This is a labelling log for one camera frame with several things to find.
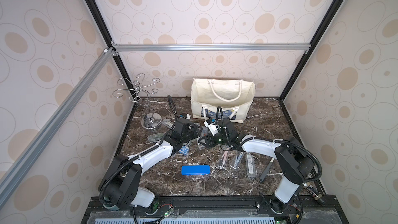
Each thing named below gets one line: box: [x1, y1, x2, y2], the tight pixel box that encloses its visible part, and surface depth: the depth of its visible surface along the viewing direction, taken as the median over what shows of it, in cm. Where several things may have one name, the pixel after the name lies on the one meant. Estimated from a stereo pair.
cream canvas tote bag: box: [190, 78, 256, 123], surface depth 92 cm
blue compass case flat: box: [181, 164, 211, 176], surface depth 87 cm
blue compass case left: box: [178, 145, 190, 156], surface depth 93 cm
